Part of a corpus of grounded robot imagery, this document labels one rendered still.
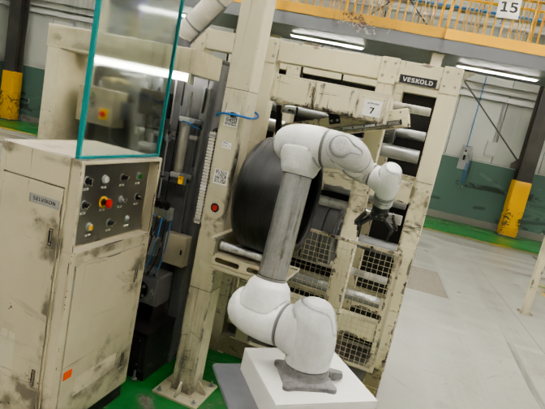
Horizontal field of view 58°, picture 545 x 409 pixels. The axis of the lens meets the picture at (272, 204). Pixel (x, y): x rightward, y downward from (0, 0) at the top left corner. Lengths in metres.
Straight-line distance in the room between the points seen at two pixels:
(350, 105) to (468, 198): 9.47
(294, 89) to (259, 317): 1.34
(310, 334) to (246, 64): 1.36
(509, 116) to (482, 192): 1.73
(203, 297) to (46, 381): 0.82
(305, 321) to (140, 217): 1.16
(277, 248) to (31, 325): 1.11
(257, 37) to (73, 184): 1.08
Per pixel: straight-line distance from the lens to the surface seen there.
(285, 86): 2.65
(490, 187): 11.96
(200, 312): 2.68
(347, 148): 1.59
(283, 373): 1.73
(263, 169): 2.23
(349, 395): 1.75
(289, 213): 1.68
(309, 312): 1.62
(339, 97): 2.57
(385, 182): 2.14
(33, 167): 2.15
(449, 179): 11.79
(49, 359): 2.29
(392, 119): 2.66
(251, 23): 2.49
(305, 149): 1.66
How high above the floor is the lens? 1.60
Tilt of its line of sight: 11 degrees down
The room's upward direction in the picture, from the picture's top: 12 degrees clockwise
